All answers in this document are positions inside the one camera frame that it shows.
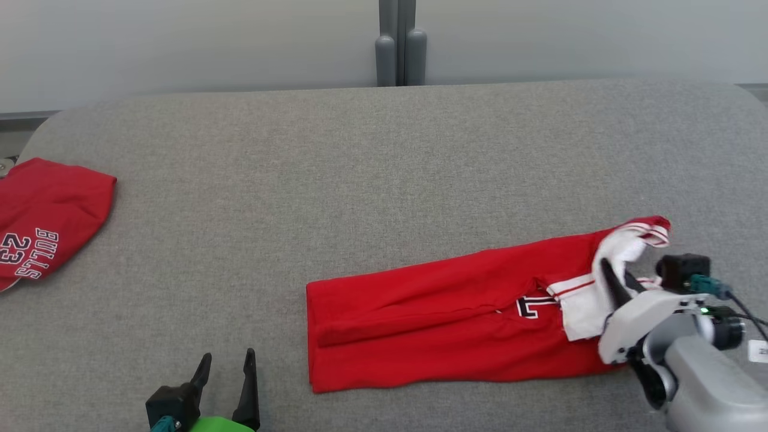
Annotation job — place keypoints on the red basketball shorts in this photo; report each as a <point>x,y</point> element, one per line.
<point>54,204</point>

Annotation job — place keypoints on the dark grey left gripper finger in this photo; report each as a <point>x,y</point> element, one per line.
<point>249,396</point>
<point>203,375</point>

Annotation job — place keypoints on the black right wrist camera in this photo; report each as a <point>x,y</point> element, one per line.
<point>681,270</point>

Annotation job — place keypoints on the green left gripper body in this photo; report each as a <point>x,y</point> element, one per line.
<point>219,425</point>

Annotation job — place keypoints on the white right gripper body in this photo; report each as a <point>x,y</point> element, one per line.
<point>636,321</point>

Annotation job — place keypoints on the grey fabric sofa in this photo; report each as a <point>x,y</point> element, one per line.
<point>360,180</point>

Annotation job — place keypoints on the grey metal partition post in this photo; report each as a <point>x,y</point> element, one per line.
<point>399,48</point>

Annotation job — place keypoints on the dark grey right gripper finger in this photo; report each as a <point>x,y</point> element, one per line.
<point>633,283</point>
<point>615,285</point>

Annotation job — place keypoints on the red white-trimmed basketball jersey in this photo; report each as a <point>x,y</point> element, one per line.
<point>420,312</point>

